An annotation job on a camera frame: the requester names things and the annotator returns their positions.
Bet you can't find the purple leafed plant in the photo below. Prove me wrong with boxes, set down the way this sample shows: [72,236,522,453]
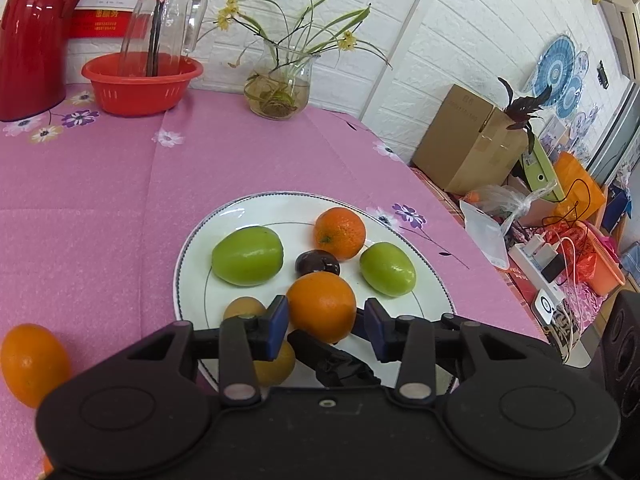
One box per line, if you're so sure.
[497,77,554,157]

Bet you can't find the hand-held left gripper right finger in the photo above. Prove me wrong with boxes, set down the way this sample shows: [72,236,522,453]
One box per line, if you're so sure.
[363,297,551,407]

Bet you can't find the smooth orange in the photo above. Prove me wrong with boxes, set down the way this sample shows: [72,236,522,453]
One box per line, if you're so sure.
[286,271,358,345]
[0,324,72,409]

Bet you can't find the brown kiwi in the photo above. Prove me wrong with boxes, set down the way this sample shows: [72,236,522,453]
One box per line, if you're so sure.
[222,296,267,322]
[252,340,297,387]

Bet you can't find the large blue patterned wall plate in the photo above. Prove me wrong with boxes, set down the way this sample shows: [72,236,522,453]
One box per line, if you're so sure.
[529,34,577,107]

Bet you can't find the clear plastic bag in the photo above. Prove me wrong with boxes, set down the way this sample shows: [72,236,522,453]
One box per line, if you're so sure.
[460,182,557,222]

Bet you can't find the medium blue patterned wall plate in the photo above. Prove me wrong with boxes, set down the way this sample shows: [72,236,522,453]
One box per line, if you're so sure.
[555,75,584,121]

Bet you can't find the large green fruit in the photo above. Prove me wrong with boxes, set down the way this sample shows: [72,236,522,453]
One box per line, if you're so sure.
[211,226,284,287]

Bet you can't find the bumpy tangerine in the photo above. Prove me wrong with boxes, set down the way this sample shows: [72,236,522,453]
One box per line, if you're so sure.
[314,207,367,262]

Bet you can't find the red plastic basin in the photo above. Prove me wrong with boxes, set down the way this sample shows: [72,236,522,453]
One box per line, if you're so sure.
[81,52,205,116]

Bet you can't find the green box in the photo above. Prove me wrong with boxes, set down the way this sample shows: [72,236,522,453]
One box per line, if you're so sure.
[520,135,567,202]

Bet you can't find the pink floral tablecloth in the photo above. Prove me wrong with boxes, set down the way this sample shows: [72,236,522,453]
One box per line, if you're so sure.
[0,82,548,480]

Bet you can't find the small green fruit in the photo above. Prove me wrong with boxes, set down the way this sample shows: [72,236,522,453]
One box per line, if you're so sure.
[359,242,417,297]

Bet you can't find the cardboard box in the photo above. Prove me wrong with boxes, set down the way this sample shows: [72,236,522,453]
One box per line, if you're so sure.
[411,84,531,196]

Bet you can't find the dark purple plum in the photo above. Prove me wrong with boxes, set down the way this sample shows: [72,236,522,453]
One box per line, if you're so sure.
[294,249,341,278]

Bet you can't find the white plastic container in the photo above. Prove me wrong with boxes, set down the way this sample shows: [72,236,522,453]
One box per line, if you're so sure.
[458,200,511,271]

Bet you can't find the black speaker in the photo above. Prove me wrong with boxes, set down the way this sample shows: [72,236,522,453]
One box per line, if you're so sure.
[596,289,640,407]

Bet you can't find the red thermos jug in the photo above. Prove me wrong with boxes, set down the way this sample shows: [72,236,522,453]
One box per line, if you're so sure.
[0,0,89,123]

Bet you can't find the white air conditioner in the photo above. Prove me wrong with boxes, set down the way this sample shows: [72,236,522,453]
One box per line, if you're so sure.
[596,0,640,82]

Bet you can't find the glass pitcher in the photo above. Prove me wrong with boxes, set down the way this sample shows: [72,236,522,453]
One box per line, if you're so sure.
[120,0,209,78]

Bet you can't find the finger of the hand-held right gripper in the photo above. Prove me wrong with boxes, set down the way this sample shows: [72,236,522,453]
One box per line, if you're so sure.
[288,329,382,388]

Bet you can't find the white power strip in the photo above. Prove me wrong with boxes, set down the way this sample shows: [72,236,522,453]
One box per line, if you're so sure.
[507,241,568,287]

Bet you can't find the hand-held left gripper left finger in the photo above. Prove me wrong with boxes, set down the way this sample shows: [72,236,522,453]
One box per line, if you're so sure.
[100,295,291,407]

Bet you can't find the wall poster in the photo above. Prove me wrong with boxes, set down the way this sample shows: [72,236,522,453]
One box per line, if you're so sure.
[65,0,151,41]

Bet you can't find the green flowering plant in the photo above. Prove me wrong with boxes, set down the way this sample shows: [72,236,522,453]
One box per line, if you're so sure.
[197,0,394,86]

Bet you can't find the white plate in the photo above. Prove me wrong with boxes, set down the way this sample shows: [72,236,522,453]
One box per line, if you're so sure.
[173,191,458,396]

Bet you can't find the black stirrer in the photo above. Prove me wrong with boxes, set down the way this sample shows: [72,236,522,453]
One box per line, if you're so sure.
[145,0,173,77]

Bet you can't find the orange bag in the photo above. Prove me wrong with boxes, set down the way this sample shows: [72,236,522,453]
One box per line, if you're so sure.
[552,152,609,222]

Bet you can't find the glass vase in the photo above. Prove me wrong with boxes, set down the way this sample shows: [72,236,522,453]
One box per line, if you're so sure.
[243,40,319,121]

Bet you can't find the small white device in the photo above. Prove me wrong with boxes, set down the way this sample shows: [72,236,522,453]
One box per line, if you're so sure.
[530,285,567,329]

